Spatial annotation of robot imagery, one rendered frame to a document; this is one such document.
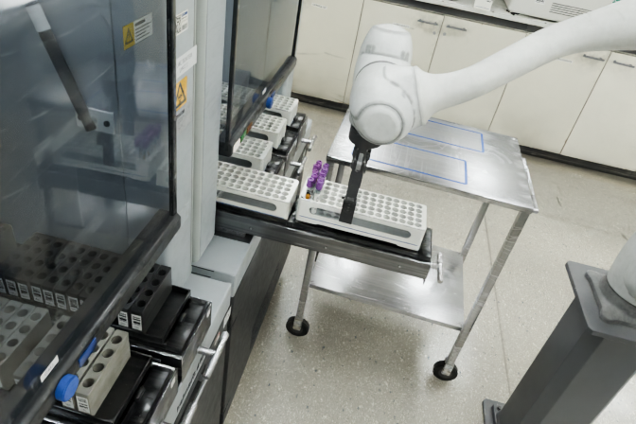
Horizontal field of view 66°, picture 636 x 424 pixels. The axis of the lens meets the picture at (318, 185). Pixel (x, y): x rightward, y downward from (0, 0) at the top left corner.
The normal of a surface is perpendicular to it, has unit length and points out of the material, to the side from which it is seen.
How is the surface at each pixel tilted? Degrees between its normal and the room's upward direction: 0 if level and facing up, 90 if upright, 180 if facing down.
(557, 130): 90
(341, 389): 0
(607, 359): 90
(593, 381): 90
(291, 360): 0
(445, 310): 0
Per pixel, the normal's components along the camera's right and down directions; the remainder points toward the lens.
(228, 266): 0.15, -0.81
